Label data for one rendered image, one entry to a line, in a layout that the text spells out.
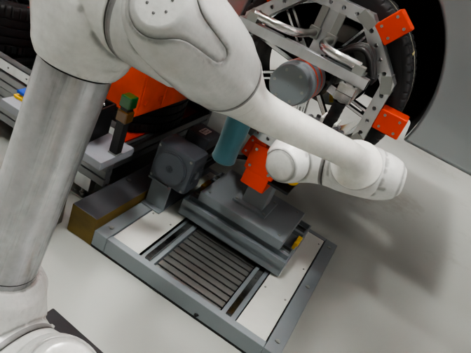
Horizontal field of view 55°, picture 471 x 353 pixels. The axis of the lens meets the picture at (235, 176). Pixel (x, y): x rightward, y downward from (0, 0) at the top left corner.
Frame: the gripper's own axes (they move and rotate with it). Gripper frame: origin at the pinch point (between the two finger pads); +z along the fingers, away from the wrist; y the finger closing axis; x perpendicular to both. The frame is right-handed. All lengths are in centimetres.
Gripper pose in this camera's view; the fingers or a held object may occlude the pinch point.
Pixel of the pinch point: (329, 122)
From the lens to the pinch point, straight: 134.4
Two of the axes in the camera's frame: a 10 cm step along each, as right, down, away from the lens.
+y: 8.4, 5.0, -2.2
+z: 4.2, -3.2, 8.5
